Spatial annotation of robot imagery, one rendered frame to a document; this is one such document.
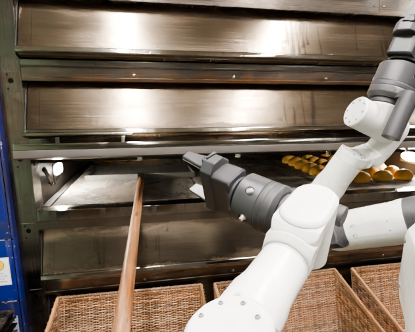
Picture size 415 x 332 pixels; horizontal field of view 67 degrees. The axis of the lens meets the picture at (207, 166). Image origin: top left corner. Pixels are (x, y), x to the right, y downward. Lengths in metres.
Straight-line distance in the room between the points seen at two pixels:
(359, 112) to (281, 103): 0.59
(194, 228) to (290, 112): 0.59
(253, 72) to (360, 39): 0.45
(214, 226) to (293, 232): 0.89
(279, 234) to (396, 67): 0.46
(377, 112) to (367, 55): 0.72
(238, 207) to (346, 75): 0.97
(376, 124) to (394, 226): 0.21
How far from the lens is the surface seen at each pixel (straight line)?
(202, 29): 1.20
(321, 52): 1.31
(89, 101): 1.17
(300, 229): 0.42
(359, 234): 0.74
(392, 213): 0.72
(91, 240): 1.28
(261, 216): 0.49
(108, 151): 1.02
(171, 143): 1.01
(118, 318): 0.59
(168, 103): 1.16
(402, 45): 0.77
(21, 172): 1.25
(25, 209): 1.28
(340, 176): 0.75
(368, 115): 0.70
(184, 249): 1.27
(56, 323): 1.38
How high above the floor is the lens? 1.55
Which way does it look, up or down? 11 degrees down
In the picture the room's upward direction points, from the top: straight up
